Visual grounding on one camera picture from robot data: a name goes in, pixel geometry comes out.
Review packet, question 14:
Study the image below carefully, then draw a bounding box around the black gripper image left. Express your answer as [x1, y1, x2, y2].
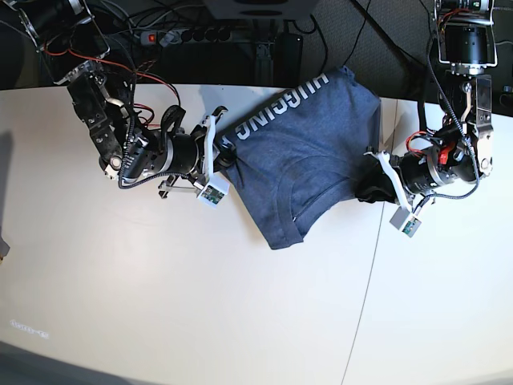
[164, 132, 237, 179]

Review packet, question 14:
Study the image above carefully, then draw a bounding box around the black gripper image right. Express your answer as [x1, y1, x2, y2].
[354, 146, 477, 204]

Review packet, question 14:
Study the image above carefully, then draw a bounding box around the blue T-shirt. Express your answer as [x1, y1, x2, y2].
[218, 67, 382, 249]

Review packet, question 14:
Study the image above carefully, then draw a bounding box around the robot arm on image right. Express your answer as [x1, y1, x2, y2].
[356, 1, 498, 207]

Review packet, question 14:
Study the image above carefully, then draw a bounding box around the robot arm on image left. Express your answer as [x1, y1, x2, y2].
[5, 1, 229, 196]

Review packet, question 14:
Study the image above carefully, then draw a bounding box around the white power strip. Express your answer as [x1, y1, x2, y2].
[139, 26, 234, 47]

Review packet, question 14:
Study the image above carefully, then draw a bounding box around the black power adapter brick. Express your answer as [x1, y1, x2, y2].
[274, 32, 303, 88]

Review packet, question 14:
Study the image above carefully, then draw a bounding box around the grey object at table edge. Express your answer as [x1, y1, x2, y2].
[0, 237, 10, 263]

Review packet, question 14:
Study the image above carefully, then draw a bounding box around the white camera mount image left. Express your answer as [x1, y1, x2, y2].
[158, 106, 232, 209]

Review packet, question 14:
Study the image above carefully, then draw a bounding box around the aluminium frame post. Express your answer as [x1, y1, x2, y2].
[252, 19, 277, 87]

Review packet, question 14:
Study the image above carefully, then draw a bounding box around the grey base camera housing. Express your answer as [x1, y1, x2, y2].
[203, 0, 319, 20]

